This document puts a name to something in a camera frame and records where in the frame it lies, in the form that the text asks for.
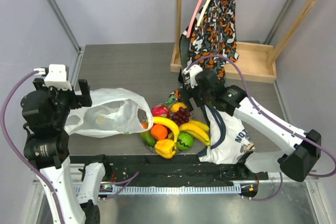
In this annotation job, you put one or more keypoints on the zebra striped garment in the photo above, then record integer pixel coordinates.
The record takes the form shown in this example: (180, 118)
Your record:
(184, 51)

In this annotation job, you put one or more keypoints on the fake orange fruit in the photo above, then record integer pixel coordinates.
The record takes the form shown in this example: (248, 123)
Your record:
(159, 132)

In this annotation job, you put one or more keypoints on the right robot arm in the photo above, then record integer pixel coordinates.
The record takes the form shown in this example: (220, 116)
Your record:
(300, 150)

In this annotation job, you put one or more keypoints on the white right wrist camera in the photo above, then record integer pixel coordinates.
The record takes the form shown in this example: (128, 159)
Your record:
(189, 75)

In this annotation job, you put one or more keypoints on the wooden clothes rack base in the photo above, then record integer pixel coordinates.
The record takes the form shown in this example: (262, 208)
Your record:
(258, 63)

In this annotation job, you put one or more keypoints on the white plastic bag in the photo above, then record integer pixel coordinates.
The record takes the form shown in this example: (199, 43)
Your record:
(113, 112)

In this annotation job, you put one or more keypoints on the round glass plate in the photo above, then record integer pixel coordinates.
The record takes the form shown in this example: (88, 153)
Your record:
(169, 136)

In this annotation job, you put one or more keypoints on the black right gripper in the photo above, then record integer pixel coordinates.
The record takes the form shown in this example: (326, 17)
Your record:
(193, 91)

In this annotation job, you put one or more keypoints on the green fake watermelon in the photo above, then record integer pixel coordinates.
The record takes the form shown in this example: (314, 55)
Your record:
(184, 141)

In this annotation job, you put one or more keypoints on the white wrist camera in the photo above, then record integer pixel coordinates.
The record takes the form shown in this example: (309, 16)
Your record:
(189, 75)
(56, 76)

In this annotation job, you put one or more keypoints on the yellow fake banana bunch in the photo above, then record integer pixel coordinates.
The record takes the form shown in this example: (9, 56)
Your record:
(198, 130)

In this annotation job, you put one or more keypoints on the white slotted cable duct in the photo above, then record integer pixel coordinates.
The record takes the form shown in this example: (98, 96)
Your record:
(235, 189)

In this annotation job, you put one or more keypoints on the single yellow fake banana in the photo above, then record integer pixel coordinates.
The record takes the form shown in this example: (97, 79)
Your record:
(168, 123)

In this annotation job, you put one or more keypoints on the green orange fake mango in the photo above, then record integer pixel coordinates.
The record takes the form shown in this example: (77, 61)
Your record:
(146, 136)

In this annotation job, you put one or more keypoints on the purple fake grape bunch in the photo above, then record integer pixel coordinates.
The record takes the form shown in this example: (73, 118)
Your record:
(180, 115)

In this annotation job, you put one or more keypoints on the camouflage patterned garment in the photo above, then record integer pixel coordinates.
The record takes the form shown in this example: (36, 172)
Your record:
(212, 32)

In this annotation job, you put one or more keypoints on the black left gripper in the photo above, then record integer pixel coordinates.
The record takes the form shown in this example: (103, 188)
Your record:
(77, 100)

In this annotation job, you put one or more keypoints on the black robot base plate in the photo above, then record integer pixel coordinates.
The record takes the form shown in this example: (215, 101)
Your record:
(181, 170)

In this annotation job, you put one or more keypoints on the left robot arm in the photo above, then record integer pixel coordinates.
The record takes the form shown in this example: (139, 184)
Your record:
(46, 110)

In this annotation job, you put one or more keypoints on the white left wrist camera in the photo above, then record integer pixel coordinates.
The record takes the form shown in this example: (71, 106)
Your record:
(56, 76)

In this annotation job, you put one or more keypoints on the yellow fake lemon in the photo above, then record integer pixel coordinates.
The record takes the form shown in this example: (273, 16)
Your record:
(175, 107)

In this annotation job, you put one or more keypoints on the red fake dragon fruit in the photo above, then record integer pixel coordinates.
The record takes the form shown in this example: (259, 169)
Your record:
(163, 109)

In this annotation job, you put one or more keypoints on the yellow fake bell pepper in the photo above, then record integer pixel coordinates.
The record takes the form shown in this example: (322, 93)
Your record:
(165, 148)

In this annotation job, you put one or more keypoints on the white navy-trimmed tank top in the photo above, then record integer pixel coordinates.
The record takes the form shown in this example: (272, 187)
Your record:
(229, 140)

